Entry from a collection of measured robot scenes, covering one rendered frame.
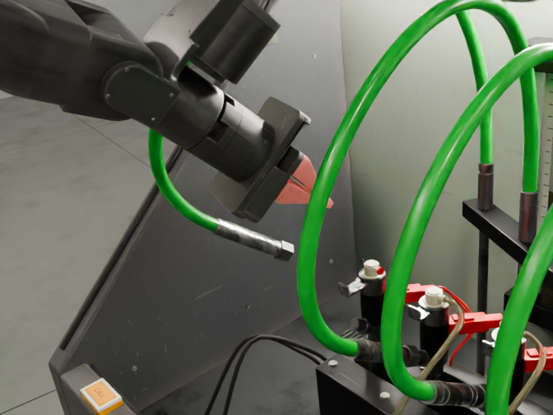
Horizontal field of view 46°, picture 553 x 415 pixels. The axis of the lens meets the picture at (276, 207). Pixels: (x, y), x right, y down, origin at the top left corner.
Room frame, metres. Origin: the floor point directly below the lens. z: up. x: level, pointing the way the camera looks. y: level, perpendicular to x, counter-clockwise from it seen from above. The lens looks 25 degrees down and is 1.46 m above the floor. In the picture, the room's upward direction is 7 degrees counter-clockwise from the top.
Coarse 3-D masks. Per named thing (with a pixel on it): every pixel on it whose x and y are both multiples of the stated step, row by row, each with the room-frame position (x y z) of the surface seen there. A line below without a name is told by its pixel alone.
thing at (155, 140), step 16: (464, 16) 0.69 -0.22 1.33; (464, 32) 0.69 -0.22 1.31; (480, 48) 0.69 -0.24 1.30; (480, 64) 0.69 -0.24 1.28; (480, 80) 0.70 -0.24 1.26; (480, 128) 0.70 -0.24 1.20; (160, 144) 0.61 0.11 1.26; (480, 144) 0.70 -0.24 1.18; (160, 160) 0.61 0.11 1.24; (480, 160) 0.70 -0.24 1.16; (160, 176) 0.61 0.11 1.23; (176, 192) 0.61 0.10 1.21; (176, 208) 0.61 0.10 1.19; (192, 208) 0.62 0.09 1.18; (208, 224) 0.62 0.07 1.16
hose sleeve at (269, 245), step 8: (224, 224) 0.62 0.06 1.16; (232, 224) 0.63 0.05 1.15; (216, 232) 0.62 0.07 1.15; (224, 232) 0.62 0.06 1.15; (232, 232) 0.62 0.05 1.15; (240, 232) 0.62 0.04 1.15; (248, 232) 0.63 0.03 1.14; (256, 232) 0.64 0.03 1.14; (232, 240) 0.63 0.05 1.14; (240, 240) 0.62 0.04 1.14; (248, 240) 0.62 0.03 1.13; (256, 240) 0.63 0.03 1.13; (264, 240) 0.63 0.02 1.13; (272, 240) 0.64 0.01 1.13; (256, 248) 0.63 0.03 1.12; (264, 248) 0.63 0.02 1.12; (272, 248) 0.63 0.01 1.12; (280, 248) 0.63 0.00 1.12
